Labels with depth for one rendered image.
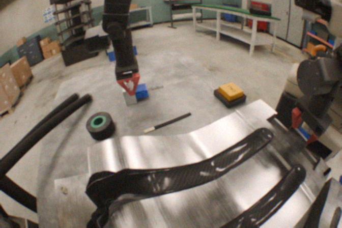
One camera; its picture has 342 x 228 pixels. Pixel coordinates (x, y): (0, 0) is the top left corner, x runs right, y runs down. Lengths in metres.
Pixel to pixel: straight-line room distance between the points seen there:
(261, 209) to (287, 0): 5.86
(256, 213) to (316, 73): 0.22
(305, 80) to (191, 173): 0.23
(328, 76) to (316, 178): 0.18
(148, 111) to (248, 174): 0.33
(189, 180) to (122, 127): 0.27
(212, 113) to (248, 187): 0.27
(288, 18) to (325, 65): 5.67
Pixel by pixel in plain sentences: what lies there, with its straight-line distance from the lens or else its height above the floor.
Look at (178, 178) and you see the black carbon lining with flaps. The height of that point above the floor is 0.90.
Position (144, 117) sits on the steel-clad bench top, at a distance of 0.44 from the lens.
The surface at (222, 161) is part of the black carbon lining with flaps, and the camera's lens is 0.26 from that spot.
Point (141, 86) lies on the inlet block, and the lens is 0.50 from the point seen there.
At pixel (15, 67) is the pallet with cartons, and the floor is 0.67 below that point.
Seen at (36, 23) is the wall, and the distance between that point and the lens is 7.27.
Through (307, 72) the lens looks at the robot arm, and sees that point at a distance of 0.27.
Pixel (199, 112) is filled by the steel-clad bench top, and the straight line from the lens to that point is 0.45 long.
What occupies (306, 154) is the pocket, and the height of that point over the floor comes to 0.87.
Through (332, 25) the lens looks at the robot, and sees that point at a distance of 0.55.
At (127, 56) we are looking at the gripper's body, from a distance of 0.42.
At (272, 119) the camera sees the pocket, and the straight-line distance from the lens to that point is 0.38.
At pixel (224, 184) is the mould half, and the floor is 0.88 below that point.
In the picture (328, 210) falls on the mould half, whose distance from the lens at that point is 0.39.
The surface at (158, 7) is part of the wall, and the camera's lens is 6.64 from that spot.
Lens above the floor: 1.10
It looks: 38 degrees down
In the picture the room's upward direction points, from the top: 5 degrees counter-clockwise
